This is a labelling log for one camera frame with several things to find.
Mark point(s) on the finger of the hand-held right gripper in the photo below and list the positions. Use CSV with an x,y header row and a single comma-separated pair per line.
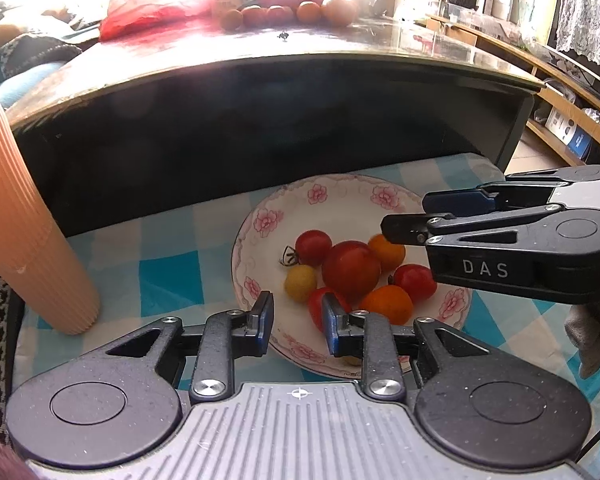
x,y
455,201
405,230

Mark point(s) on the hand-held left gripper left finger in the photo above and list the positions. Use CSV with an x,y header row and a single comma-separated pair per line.
x,y
266,321

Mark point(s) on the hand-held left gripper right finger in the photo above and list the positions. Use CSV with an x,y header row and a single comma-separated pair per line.
x,y
330,327

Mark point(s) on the red cherry tomato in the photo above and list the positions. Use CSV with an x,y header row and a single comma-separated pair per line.
x,y
314,246
415,282
319,306

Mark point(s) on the small orange tomato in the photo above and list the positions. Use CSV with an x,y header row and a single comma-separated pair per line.
x,y
387,254
387,306

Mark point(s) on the large red tomato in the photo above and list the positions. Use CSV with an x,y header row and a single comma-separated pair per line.
x,y
351,268

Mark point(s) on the white floral plate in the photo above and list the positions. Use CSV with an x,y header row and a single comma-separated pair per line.
x,y
280,230

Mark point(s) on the person's right hand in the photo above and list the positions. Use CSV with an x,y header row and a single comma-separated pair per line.
x,y
587,337

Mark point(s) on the blue white checkered tablecloth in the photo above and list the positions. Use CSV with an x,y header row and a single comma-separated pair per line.
x,y
170,275

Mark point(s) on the blue box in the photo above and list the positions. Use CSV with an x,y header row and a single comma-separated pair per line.
x,y
580,142

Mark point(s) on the white box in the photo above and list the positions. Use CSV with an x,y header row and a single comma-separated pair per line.
x,y
560,124

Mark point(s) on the wooden shelf unit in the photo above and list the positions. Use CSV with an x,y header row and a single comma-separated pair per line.
x,y
545,90

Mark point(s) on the dark coffee table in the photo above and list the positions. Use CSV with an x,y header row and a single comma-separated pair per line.
x,y
230,125

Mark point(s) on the orange fruit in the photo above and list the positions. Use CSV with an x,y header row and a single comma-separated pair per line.
x,y
308,11
338,9
231,19
279,14
255,16

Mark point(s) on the pink ribbed cup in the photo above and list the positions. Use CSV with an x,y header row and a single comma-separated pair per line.
x,y
25,240

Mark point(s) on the dark red cloth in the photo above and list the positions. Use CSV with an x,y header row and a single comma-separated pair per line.
x,y
0,460

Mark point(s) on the red plastic bag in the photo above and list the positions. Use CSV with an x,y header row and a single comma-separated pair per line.
x,y
150,7

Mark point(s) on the light blue cloth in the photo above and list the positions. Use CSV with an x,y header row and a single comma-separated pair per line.
x,y
15,85

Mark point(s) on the grey knitted cloth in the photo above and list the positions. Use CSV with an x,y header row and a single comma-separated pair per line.
x,y
35,52

